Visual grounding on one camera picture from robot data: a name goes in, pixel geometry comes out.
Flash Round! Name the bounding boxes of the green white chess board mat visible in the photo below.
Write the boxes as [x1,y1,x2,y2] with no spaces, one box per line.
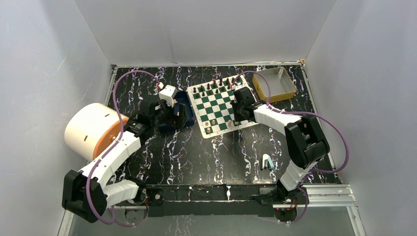
[186,76,256,139]

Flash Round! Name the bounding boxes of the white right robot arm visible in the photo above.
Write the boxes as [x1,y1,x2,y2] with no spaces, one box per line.
[231,86,330,204]

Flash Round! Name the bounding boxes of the dark blue tin box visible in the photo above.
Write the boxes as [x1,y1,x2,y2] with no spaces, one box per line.
[158,91,195,133]

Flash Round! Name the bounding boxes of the gold tin box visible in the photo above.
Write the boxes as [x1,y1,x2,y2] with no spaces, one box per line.
[252,67,297,103]

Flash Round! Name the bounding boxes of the small white blue stapler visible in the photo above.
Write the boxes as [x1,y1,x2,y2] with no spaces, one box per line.
[261,154,274,170]

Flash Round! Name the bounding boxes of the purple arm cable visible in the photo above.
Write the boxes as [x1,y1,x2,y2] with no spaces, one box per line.
[231,71,350,224]
[85,70,164,227]

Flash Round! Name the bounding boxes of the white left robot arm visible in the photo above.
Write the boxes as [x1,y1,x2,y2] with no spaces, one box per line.
[62,100,188,223]

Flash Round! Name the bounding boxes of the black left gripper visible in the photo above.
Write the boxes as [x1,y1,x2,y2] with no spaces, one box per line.
[151,97,188,128]

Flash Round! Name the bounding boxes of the white orange cylindrical appliance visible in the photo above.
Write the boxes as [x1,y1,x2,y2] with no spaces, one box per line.
[64,103,129,161]

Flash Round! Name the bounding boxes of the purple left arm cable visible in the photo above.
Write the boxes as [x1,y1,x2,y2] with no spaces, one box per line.
[85,70,164,227]

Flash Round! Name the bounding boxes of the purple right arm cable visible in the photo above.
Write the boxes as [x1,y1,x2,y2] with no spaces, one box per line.
[231,71,350,224]

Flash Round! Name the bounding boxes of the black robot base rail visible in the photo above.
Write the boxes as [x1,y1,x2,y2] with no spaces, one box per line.
[114,184,310,225]

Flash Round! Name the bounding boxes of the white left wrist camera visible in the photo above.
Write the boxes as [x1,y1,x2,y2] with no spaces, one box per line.
[159,85,178,108]

